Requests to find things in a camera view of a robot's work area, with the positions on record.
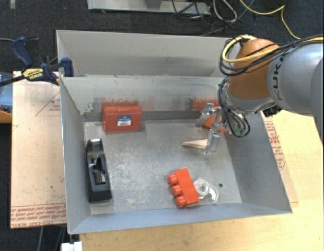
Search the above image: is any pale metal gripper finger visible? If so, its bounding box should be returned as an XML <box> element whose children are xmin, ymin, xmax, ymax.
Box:
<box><xmin>195</xmin><ymin>102</ymin><xmax>218</xmax><ymax>128</ymax></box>
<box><xmin>203</xmin><ymin>130</ymin><xmax>221</xmax><ymax>156</ymax></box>

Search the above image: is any orange flat object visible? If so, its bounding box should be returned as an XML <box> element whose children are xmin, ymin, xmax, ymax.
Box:
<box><xmin>202</xmin><ymin>113</ymin><xmax>228</xmax><ymax>133</ymax></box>

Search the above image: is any pale wooden wedge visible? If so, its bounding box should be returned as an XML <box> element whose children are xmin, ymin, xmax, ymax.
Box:
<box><xmin>181</xmin><ymin>139</ymin><xmax>210</xmax><ymax>149</ymax></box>

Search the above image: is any clear plastic tape roll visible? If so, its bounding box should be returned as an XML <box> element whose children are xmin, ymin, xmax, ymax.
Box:
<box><xmin>193</xmin><ymin>177</ymin><xmax>220</xmax><ymax>204</ymax></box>

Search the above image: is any orange toy building brick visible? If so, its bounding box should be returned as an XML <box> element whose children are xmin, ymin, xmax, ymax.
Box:
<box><xmin>167</xmin><ymin>167</ymin><xmax>200</xmax><ymax>208</ymax></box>

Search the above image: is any grey metal bin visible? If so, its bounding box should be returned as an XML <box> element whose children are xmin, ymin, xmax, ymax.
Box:
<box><xmin>56</xmin><ymin>29</ymin><xmax>293</xmax><ymax>235</ymax></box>

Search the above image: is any orange-red box white label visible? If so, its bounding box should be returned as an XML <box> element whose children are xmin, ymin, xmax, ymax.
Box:
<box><xmin>102</xmin><ymin>106</ymin><xmax>143</xmax><ymax>133</ymax></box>

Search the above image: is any black tape dispenser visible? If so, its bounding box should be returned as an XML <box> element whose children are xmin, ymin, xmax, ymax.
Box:
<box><xmin>84</xmin><ymin>138</ymin><xmax>113</xmax><ymax>203</ymax></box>

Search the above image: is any brown cardboard board red print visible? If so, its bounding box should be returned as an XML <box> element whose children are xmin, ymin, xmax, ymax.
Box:
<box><xmin>10</xmin><ymin>71</ymin><xmax>300</xmax><ymax>230</ymax></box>

